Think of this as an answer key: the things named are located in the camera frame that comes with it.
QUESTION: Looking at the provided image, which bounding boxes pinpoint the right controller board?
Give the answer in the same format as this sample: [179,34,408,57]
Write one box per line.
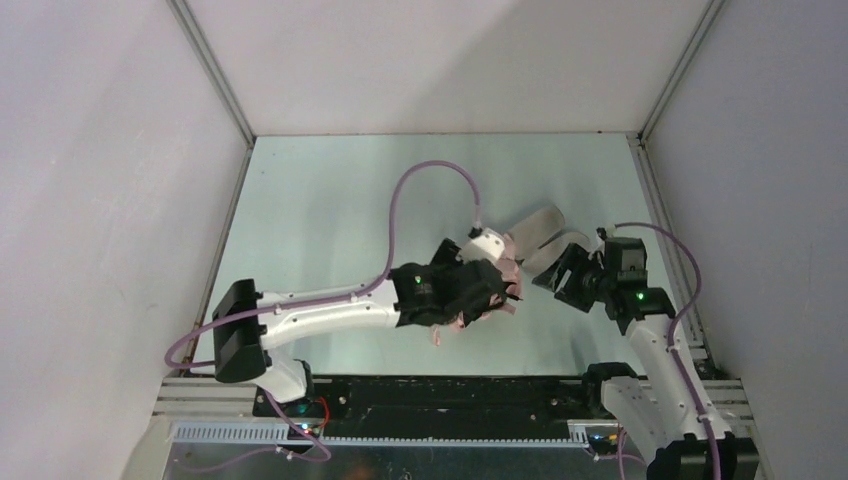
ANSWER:
[584,434,624,459]

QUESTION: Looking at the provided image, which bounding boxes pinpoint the left controller board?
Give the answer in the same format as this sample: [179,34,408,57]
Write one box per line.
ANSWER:
[286,424,322,442]

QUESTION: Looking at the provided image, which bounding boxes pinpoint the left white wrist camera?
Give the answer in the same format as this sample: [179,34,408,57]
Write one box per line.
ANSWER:
[457,228,506,264]

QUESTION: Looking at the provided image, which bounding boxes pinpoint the controller board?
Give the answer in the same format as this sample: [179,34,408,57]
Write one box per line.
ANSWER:
[584,434,624,459]
[286,424,322,442]

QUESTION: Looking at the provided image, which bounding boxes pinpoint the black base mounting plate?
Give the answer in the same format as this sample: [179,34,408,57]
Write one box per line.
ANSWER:
[252,375,613,441]

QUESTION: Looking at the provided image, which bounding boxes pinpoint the white oval storage case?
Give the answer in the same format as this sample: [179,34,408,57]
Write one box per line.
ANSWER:
[506,205,591,276]

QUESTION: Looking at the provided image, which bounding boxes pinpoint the aluminium frame rail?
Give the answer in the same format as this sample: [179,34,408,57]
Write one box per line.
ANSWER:
[152,377,757,452]

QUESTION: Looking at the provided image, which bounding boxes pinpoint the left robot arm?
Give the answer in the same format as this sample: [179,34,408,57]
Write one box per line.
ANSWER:
[212,230,518,403]

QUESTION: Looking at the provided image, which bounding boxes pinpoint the pink folding umbrella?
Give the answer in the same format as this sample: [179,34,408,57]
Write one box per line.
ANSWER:
[429,232,523,347]

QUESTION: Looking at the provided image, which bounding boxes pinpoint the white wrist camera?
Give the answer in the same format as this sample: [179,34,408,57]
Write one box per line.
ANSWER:
[457,228,506,264]
[593,226,616,256]

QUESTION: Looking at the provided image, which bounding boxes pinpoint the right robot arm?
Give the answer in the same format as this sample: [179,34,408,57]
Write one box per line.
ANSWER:
[533,237,760,479]

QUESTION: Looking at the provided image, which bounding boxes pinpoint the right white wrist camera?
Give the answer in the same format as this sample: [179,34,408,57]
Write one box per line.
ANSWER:
[593,226,616,256]

